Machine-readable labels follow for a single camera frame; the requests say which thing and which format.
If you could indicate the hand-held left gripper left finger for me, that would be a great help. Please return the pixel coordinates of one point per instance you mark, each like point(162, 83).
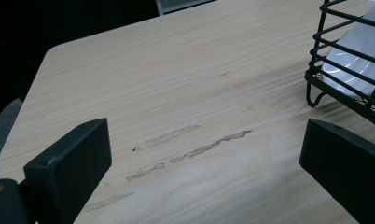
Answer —
point(70, 161)

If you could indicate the grey metal stand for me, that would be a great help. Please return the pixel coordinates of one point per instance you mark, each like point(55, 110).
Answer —
point(176, 3)

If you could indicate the white plate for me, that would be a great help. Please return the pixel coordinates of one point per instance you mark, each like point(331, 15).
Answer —
point(359, 39)

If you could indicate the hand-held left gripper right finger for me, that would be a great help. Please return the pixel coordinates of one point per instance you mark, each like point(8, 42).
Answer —
point(347, 168)

